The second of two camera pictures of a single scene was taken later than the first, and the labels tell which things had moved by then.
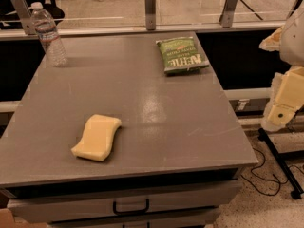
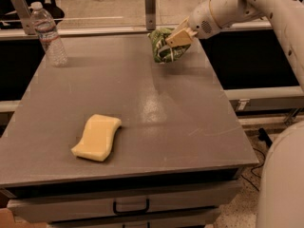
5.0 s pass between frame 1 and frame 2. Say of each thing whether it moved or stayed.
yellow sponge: stayed
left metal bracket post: stayed
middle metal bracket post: stayed
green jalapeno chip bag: moved
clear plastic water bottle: stayed
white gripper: moved
